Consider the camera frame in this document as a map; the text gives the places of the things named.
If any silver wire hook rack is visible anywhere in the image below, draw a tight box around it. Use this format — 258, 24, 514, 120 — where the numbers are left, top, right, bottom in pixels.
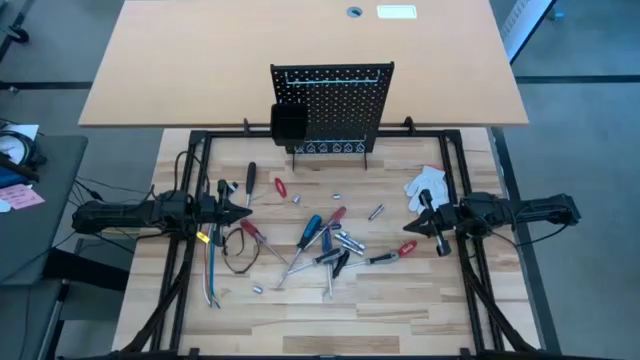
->
294, 139, 367, 155

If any small red-handled screwdriver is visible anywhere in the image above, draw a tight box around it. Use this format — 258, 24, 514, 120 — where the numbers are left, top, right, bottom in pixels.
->
302, 206, 348, 251

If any white perforated panel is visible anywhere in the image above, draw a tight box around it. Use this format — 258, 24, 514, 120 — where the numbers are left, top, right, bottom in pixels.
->
499, 0, 559, 64

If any white work glove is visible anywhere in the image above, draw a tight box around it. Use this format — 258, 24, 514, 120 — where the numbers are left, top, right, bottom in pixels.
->
402, 164, 451, 215

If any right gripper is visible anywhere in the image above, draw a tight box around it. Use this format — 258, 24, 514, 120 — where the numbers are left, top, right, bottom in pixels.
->
403, 188, 464, 258

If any grey black handled screwdriver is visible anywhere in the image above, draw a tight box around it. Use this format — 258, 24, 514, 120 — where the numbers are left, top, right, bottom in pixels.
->
343, 252, 401, 269
287, 248, 346, 276

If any coloured wire harness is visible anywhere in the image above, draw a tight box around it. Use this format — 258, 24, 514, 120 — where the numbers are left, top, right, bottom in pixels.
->
201, 179, 240, 310

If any white rectangular desk plate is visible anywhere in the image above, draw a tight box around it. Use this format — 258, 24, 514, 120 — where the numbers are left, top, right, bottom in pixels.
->
376, 4, 419, 20

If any grey side table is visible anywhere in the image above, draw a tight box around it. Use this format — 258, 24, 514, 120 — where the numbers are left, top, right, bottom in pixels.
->
0, 133, 90, 286

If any black chair caster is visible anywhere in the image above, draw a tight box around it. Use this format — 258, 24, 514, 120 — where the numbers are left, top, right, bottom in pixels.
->
0, 22, 30, 46

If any large blue-handled screwdriver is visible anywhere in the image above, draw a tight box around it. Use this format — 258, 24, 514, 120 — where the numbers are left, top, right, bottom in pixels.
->
274, 213, 324, 291

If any slim black-handled screwdriver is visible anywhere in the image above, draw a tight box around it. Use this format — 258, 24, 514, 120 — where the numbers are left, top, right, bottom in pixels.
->
243, 160, 259, 209

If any black cable bundle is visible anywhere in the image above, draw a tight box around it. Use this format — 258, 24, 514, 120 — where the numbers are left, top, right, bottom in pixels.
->
0, 130, 49, 184

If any pink paper sheet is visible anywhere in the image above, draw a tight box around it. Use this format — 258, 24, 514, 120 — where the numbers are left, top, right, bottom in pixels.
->
0, 183, 46, 211

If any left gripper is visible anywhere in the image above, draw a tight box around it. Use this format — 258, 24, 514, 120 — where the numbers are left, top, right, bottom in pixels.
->
192, 179, 254, 246

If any black metal pegboard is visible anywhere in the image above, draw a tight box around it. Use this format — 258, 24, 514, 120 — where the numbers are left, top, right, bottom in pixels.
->
269, 61, 396, 171

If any white paper sheet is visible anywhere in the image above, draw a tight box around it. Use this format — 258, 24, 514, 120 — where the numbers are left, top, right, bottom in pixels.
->
0, 123, 40, 166

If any black plastic pegboard bin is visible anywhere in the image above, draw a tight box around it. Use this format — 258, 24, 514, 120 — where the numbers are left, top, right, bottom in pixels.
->
270, 102, 310, 147

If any light brown desk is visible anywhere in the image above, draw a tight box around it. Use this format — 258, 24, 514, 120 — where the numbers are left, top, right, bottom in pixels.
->
78, 0, 530, 128

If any black seat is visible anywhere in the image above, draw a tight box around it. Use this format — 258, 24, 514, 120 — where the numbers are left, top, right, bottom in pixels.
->
42, 247, 131, 292

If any small blue-handled screwdriver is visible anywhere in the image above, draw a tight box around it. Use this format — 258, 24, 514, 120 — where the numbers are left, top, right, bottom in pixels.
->
321, 229, 335, 300

